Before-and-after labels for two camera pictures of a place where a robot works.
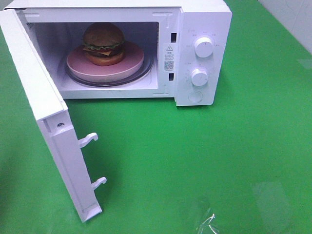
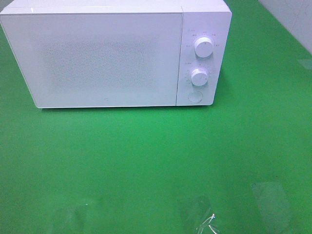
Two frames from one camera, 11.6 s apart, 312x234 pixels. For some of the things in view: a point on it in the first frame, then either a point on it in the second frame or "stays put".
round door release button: [195, 97] stays put
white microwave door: [45, 97] -> [99, 59]
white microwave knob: [204, 47] stays put
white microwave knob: [199, 77] stays put
